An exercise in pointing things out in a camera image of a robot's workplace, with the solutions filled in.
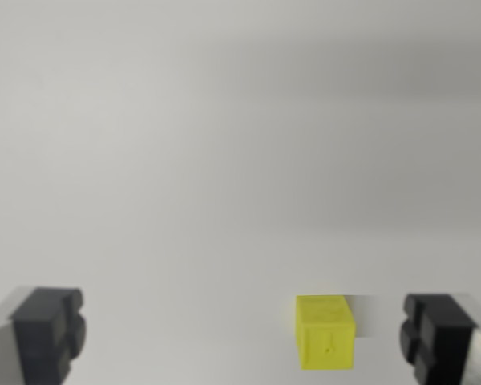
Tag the black silver gripper right finger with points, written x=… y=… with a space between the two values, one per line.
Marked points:
x=441 y=341

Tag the black silver gripper left finger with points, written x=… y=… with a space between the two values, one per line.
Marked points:
x=40 y=337

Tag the yellow cube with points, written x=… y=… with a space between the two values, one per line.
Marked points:
x=324 y=337

